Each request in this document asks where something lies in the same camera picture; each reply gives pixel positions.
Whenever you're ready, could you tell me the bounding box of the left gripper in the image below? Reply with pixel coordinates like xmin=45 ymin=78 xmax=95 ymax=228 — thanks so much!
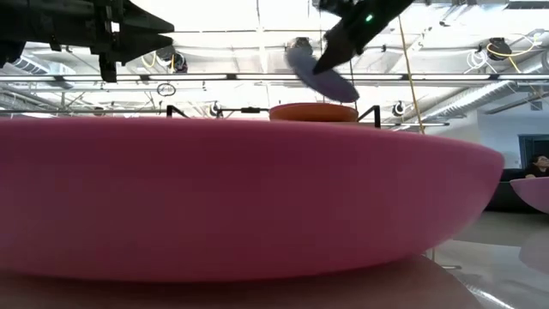
xmin=87 ymin=0 xmax=176 ymax=66

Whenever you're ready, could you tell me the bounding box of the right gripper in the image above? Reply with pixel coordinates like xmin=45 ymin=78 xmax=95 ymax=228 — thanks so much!
xmin=312 ymin=0 xmax=415 ymax=76

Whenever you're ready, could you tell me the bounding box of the purple plate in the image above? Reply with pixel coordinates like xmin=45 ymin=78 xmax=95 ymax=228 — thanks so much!
xmin=284 ymin=45 xmax=361 ymax=105

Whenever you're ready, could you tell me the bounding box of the orange plate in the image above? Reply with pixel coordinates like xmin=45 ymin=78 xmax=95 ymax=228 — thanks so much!
xmin=268 ymin=102 xmax=359 ymax=124

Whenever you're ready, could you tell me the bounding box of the light pink plate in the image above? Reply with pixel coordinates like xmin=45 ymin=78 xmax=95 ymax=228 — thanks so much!
xmin=509 ymin=177 xmax=549 ymax=215

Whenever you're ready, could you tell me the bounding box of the large magenta pink plate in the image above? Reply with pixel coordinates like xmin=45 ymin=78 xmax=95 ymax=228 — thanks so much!
xmin=0 ymin=116 xmax=506 ymax=284

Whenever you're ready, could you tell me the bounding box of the dark blue door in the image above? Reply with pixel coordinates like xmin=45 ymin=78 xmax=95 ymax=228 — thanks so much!
xmin=517 ymin=134 xmax=549 ymax=173

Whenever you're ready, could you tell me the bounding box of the dark sofa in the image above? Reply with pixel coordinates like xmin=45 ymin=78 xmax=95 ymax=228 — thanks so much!
xmin=485 ymin=168 xmax=535 ymax=213

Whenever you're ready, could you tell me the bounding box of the person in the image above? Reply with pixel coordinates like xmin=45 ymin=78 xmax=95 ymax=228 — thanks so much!
xmin=523 ymin=154 xmax=549 ymax=179

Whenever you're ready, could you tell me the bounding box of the black ceiling cable reel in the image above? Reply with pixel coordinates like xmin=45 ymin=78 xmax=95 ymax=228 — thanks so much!
xmin=154 ymin=45 xmax=189 ymax=74
xmin=486 ymin=37 xmax=515 ymax=62
xmin=287 ymin=36 xmax=315 ymax=55

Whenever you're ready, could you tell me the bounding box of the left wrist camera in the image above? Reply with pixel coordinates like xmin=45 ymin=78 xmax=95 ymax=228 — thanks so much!
xmin=99 ymin=53 xmax=118 ymax=83

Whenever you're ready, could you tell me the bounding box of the black oval ring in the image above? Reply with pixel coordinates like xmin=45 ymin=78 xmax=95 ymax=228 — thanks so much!
xmin=156 ymin=82 xmax=178 ymax=98

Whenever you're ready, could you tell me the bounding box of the yellow cable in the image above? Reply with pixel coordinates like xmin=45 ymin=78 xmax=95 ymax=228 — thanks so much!
xmin=395 ymin=12 xmax=425 ymax=135

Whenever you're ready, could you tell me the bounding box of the silver ceiling duct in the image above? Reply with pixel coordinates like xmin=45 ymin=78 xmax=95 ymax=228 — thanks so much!
xmin=422 ymin=64 xmax=549 ymax=126

